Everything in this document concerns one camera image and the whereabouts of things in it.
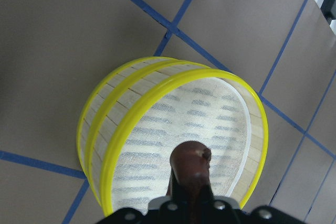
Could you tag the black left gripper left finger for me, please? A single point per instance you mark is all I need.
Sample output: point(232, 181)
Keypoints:
point(171, 208)

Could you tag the dark red bun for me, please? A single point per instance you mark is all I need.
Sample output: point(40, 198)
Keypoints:
point(190, 162)

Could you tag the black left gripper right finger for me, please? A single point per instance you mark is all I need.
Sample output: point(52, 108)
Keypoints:
point(217, 209)

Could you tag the yellow steamer basket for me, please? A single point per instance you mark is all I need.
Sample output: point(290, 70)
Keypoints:
point(111, 100)
point(210, 106)

